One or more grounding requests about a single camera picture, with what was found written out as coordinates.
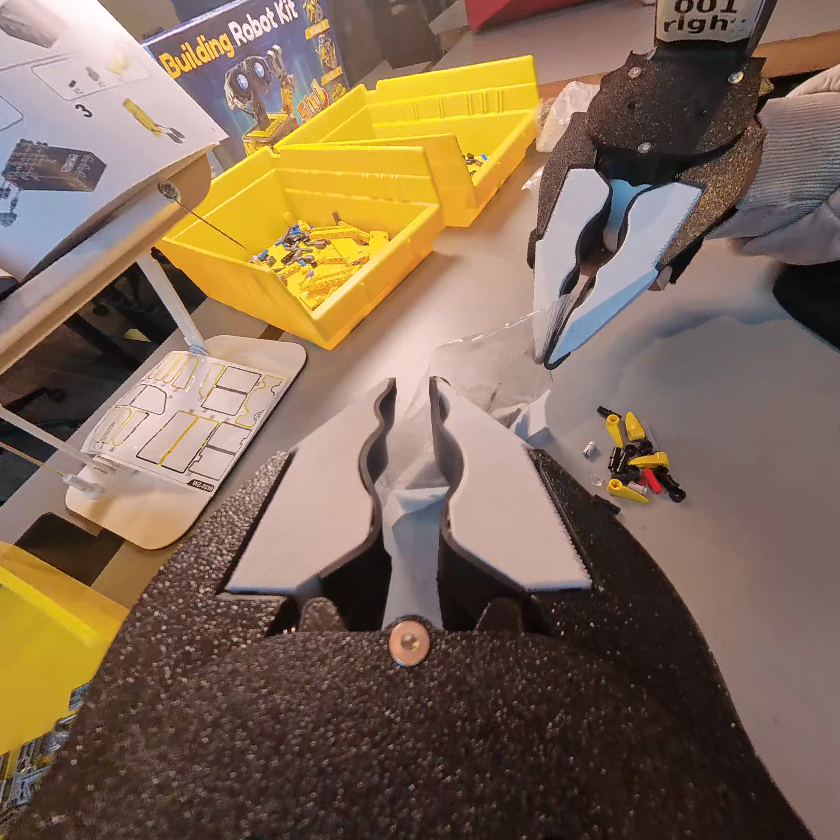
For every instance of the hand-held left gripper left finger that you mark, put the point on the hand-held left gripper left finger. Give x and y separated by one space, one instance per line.
309 519

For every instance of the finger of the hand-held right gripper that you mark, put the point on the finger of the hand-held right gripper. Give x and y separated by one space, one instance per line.
643 250
571 243

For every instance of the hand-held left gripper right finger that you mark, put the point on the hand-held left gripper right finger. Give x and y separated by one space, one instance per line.
519 512

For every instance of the clear plastic bag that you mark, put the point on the clear plastic bag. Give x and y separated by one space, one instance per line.
492 368
562 116

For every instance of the pile of small colourful parts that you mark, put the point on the pile of small colourful parts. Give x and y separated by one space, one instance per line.
637 460

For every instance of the person's right forearm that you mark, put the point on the person's right forearm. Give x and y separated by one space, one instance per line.
801 158

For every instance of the white sticker sheet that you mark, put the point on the white sticker sheet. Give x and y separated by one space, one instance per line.
184 420

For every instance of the black textured pad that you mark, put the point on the black textured pad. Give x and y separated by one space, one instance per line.
811 299

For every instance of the red plastic bin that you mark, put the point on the red plastic bin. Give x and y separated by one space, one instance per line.
519 11

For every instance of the yellow divided bin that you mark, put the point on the yellow divided bin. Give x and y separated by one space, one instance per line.
263 282

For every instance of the pile of yellow parts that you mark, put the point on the pile of yellow parts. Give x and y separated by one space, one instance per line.
322 256

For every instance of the white stand pole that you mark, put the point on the white stand pole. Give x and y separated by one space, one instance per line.
171 302

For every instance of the black flat plate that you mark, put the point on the black flat plate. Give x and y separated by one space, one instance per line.
53 549

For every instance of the yellow bin with grey parts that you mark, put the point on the yellow bin with grey parts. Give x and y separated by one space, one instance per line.
53 643

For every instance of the pile of grey connector parts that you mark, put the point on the pile of grey connector parts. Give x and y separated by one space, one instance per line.
33 761

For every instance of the blue printed cardboard box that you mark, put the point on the blue printed cardboard box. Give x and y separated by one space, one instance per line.
210 59

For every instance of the instruction booklet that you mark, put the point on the instruction booklet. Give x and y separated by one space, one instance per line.
79 118

